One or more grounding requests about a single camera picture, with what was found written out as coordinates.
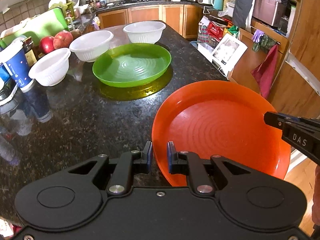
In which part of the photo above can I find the red apple right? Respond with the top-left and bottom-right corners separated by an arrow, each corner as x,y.
53,30 -> 73,50

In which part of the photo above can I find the green dish rack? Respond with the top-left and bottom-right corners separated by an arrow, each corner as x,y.
49,2 -> 75,20

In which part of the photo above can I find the dark apron hanging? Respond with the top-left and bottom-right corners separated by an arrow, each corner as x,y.
232,0 -> 255,32

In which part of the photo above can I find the red cloth hanging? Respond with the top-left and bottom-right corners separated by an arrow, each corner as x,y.
251,44 -> 278,99

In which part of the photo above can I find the green cutting board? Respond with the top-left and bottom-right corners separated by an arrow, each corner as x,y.
1,8 -> 69,48

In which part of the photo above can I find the silver toaster oven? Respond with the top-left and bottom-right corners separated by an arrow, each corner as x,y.
253,0 -> 288,27

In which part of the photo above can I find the red shopping bag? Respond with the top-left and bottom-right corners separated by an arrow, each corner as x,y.
207,21 -> 224,41

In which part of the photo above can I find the green plastic plate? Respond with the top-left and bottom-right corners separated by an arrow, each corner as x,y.
92,43 -> 172,88

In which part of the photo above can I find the blue paper cup white lid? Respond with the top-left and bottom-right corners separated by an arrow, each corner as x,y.
1,39 -> 34,93

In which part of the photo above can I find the white framed box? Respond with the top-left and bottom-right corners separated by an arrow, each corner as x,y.
213,34 -> 247,76

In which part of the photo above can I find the white plastic bowl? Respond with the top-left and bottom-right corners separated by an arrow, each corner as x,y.
69,30 -> 114,62
28,48 -> 71,87
123,21 -> 166,44

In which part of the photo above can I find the purple rubber glove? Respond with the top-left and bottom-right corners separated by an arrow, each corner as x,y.
252,29 -> 264,43

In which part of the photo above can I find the red apple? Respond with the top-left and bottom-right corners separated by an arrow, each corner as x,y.
39,36 -> 55,55
53,30 -> 73,50

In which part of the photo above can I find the orange plastic plate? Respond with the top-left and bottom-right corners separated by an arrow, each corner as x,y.
152,80 -> 291,186

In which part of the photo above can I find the red apple left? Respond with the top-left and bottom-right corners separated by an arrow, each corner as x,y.
39,36 -> 55,55

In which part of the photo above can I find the dark jar red lid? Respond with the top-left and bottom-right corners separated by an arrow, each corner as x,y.
23,36 -> 38,68

